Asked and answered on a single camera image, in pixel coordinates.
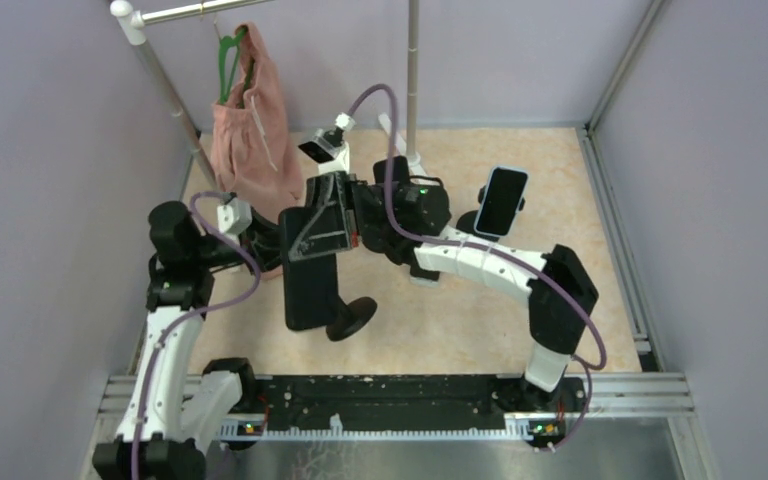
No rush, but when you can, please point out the black smartphone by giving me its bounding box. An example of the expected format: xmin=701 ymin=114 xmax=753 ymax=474
xmin=279 ymin=207 xmax=340 ymax=331

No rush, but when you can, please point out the black phone stand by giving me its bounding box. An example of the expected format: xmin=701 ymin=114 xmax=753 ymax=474
xmin=325 ymin=275 xmax=378 ymax=342
xmin=456 ymin=186 xmax=526 ymax=241

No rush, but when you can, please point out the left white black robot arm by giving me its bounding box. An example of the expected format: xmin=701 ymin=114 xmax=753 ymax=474
xmin=91 ymin=194 xmax=280 ymax=479

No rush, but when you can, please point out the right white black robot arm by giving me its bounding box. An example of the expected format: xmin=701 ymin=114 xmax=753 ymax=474
xmin=278 ymin=156 xmax=599 ymax=392

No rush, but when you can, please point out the blue-cased smartphone on stand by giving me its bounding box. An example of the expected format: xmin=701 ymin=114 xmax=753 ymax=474
xmin=473 ymin=165 xmax=529 ymax=237

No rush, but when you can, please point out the white-edged smartphone on table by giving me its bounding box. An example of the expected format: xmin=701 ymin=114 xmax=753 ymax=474
xmin=409 ymin=265 xmax=441 ymax=287

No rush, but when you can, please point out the pink hanging garment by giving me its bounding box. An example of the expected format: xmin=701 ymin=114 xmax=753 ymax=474
xmin=209 ymin=22 xmax=305 ymax=224

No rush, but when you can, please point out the green clothes hanger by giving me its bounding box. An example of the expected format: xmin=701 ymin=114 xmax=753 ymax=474
xmin=218 ymin=24 xmax=256 ymax=104

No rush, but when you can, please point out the metal clothes rack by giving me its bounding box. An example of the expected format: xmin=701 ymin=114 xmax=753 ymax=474
xmin=109 ymin=1 xmax=426 ymax=177

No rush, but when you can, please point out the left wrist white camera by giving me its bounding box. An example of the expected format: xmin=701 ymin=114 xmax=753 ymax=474
xmin=216 ymin=193 xmax=253 ymax=241

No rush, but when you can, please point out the wrist white camera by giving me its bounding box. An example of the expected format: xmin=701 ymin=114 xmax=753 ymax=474
xmin=298 ymin=113 xmax=355 ymax=175
xmin=216 ymin=193 xmax=253 ymax=241

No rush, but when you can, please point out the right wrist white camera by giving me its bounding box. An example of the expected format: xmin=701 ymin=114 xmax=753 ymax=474
xmin=298 ymin=113 xmax=355 ymax=175

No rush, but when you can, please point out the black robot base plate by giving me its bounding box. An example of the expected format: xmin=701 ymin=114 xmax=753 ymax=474
xmin=217 ymin=374 xmax=589 ymax=449

